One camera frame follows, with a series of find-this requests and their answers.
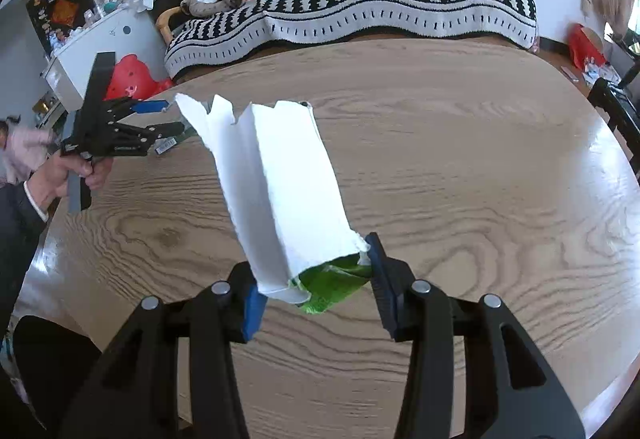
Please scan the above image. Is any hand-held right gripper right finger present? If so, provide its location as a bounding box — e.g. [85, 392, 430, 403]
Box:
[365, 231, 586, 439]

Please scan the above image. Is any person's dark trouser leg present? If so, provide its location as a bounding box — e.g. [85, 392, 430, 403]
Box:
[10, 316, 106, 439]

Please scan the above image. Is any torn white green packaging bag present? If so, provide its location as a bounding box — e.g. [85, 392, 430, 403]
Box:
[174, 94, 373, 315]

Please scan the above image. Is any person's left forearm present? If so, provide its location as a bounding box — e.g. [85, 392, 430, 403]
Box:
[0, 179, 51, 335]

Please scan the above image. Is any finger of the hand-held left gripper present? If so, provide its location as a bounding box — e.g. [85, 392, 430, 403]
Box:
[114, 120, 186, 144]
[106, 99, 173, 120]

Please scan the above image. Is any red bag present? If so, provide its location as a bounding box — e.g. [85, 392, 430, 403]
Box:
[567, 23, 607, 70]

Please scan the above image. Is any black wooden chair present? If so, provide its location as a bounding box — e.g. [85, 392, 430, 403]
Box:
[587, 36, 640, 170]

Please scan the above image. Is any black board with red decoration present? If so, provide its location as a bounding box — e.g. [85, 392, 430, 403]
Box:
[26, 0, 86, 54]

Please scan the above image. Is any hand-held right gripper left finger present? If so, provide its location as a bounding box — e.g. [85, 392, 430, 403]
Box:
[60, 261, 268, 439]

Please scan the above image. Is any white cabinet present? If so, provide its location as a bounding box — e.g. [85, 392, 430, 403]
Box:
[42, 6, 173, 107]

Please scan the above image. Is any red plastic stool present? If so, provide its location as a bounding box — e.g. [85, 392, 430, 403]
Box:
[104, 54, 173, 102]

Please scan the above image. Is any person's left hand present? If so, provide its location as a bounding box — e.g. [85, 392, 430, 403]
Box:
[25, 151, 113, 212]

